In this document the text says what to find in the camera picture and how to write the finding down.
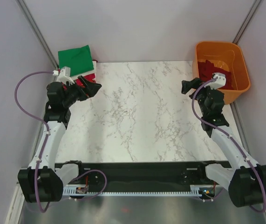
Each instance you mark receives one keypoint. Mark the white folded t shirt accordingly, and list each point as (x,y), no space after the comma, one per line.
(91,71)

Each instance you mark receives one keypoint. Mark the pink red folded t shirt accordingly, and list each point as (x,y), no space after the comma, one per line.
(89,77)

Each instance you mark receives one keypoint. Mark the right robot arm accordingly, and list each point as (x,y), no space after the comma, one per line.
(245,181)

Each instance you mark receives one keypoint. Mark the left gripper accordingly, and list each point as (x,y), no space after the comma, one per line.
(90,91)

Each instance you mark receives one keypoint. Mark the left aluminium frame post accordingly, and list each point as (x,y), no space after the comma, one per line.
(25,10)

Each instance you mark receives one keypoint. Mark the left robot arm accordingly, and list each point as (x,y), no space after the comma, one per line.
(42,181)

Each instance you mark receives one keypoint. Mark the green folded t shirt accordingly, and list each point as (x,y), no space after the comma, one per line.
(79,60)

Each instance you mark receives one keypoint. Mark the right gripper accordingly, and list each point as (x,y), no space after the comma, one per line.
(194,83)

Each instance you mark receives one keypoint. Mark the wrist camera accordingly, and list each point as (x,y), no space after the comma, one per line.
(63,76)
(218,80)

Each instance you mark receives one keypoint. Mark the right aluminium frame post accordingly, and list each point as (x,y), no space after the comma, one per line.
(252,11)

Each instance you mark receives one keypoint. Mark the aluminium frame post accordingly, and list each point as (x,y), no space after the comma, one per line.
(252,11)
(25,10)

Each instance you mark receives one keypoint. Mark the orange plastic basket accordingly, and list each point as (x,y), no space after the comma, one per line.
(227,56)

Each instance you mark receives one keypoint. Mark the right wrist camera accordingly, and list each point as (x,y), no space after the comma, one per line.
(218,80)

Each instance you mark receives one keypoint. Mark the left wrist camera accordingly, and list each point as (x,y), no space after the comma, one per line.
(63,76)

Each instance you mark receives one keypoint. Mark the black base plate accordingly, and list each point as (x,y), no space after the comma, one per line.
(143,175)

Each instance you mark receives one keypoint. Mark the dark red t shirt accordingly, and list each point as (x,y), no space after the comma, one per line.
(207,69)

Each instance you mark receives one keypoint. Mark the white slotted cable duct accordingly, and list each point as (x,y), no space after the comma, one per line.
(79,190)

